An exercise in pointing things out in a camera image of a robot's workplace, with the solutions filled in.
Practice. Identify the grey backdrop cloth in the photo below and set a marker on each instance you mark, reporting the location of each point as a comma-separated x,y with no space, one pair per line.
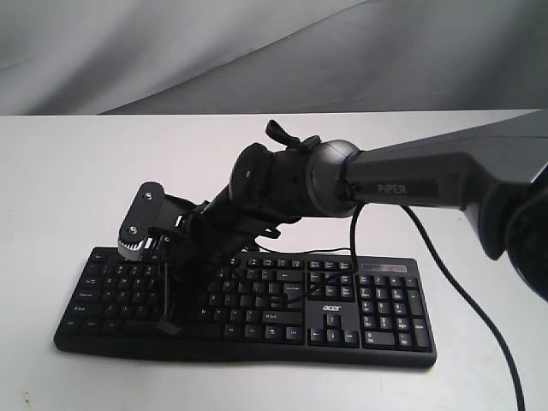
232,57

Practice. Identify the black acer keyboard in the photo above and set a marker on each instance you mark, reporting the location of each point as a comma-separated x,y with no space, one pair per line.
262,307

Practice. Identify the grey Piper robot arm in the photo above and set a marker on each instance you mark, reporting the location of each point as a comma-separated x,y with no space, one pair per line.
495,174

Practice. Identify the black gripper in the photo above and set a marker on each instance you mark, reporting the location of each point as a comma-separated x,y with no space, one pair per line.
212,234

